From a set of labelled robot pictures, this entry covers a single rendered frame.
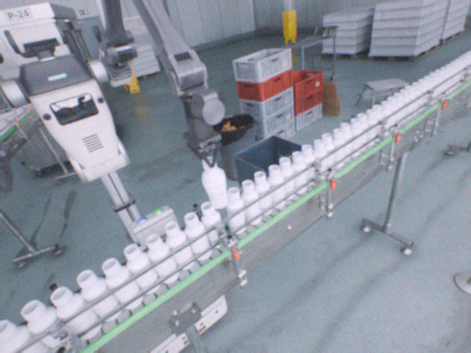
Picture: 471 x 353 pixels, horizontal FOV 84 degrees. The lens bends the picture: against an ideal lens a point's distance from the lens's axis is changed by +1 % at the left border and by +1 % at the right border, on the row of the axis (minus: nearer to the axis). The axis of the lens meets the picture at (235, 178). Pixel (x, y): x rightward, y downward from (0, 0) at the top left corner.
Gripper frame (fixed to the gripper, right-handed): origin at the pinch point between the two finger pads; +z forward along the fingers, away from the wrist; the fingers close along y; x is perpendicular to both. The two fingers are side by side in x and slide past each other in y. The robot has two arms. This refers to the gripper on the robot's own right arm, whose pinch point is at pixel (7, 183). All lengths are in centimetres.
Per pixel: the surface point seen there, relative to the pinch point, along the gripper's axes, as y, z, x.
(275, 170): 17, 23, 66
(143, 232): 2.9, 29.7, 21.0
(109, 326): 18.4, 39.7, 2.1
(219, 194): 17, 20, 44
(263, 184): 17, 26, 61
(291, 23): -666, 63, 801
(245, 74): -177, 43, 205
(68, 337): 21.3, 31.4, -4.5
